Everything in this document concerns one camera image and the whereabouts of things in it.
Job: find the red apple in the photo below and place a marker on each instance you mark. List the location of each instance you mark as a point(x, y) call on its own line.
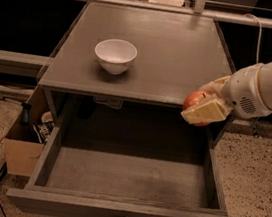
point(190, 111)

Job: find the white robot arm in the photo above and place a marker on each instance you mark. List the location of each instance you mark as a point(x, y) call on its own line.
point(265, 81)

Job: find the cardboard box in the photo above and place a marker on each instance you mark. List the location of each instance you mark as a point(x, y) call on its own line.
point(22, 149)

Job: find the open top drawer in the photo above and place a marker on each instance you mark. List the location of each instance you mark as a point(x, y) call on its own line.
point(75, 181)

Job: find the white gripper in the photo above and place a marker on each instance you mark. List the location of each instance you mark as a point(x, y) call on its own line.
point(242, 91)

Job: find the metal frame rail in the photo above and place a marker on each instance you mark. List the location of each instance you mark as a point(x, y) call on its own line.
point(216, 15)

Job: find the white ceramic bowl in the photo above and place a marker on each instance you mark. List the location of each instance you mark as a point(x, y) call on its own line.
point(115, 56)

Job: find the snack bag in box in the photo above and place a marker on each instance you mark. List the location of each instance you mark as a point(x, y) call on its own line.
point(43, 128)

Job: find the dark spray bottle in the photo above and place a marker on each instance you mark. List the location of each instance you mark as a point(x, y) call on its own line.
point(24, 120)

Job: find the grey wooden cabinet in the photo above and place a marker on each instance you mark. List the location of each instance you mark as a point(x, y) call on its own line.
point(177, 53)

